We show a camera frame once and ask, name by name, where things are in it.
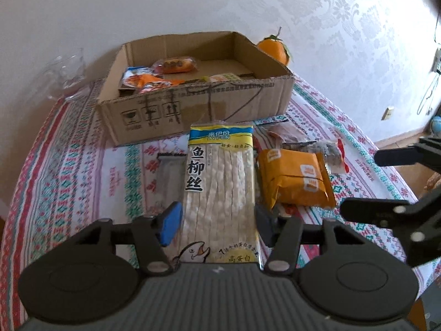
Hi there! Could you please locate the dark clear jerky packet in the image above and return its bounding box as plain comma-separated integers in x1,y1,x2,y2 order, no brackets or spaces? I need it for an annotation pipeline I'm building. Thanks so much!
155,153,187,209

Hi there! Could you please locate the yellow fish strip snack bag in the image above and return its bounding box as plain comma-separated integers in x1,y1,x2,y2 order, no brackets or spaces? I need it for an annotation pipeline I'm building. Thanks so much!
173,123,259,265

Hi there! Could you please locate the orange snack pack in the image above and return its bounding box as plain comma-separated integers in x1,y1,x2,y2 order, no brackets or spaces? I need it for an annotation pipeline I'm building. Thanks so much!
258,149,336,209

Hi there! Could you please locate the clear packet with red tab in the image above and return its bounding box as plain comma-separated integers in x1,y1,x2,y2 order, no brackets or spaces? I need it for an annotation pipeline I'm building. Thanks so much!
282,139,350,174

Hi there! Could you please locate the reddish-brown dried meat packet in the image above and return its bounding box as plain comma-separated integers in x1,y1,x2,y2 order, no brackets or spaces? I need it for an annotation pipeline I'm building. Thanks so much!
265,122,308,143

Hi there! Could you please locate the shiny orange foil snack bag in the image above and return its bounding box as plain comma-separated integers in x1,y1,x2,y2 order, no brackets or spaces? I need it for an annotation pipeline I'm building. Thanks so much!
136,74,185,94

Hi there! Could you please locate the photo-print snack packet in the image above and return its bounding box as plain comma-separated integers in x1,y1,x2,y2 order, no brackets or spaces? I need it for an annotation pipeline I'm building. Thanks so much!
120,66,155,90

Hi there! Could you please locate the small bread roll packet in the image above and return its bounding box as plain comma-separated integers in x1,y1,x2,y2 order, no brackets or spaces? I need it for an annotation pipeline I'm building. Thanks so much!
152,56,197,74

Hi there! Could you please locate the round cracker clear packet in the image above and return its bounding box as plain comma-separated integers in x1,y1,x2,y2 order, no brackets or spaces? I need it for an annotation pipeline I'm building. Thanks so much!
209,73,241,82

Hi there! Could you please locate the person's right hand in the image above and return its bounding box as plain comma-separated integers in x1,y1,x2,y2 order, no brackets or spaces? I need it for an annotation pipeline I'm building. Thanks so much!
424,173,441,191

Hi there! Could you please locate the patterned woven tablecloth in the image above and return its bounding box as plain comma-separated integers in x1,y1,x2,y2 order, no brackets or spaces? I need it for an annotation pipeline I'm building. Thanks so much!
1,77,416,330

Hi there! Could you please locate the open cardboard box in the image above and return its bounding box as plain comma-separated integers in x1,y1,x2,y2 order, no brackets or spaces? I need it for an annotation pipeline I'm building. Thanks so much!
96,31,294,146

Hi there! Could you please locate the orange with green leaf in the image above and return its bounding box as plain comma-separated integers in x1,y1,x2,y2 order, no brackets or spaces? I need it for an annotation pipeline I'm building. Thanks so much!
256,26,291,66

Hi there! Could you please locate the clear glass mug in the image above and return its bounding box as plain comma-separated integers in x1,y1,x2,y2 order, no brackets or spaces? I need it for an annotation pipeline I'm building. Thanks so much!
42,48,90,102

